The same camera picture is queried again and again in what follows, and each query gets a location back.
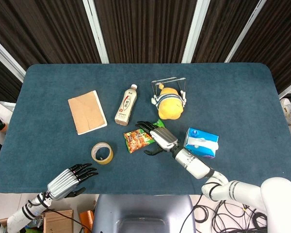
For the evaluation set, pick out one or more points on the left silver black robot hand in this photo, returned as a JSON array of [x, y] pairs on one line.
[[63, 183]]

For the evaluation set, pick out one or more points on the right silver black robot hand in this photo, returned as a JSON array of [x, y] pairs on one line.
[[165, 139]]

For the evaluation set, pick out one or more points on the blue tissue pack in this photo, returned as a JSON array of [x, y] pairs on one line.
[[201, 145]]

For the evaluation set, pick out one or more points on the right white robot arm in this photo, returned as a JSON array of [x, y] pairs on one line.
[[232, 189]]

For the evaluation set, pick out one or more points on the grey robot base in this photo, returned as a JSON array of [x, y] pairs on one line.
[[143, 211]]

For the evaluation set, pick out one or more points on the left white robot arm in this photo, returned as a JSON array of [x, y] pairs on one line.
[[21, 214]]

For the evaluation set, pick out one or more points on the blue felt table cover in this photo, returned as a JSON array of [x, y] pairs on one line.
[[63, 155]]

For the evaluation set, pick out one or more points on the green snack bag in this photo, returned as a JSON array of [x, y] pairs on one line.
[[135, 142]]

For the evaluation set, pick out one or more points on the yellow plush toy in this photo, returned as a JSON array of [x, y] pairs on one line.
[[171, 108]]

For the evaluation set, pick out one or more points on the cardboard box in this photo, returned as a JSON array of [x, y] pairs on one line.
[[58, 222]]

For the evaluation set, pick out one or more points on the orange foam piece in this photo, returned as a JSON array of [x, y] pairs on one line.
[[86, 219]]

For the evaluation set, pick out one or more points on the clear water bottle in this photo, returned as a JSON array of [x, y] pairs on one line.
[[36, 221]]

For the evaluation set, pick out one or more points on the yellowish packing tape roll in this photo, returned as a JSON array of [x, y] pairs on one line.
[[106, 160]]

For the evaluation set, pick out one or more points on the milk tea plastic bottle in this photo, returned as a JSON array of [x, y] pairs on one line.
[[126, 106]]

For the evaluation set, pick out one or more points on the brown kraft notebook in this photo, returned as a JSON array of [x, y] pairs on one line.
[[87, 112]]

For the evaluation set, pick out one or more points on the white shoe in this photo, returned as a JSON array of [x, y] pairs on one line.
[[286, 110]]

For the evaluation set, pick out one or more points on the white window frame post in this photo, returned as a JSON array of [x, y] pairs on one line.
[[7, 59], [245, 31], [95, 31], [196, 31]]

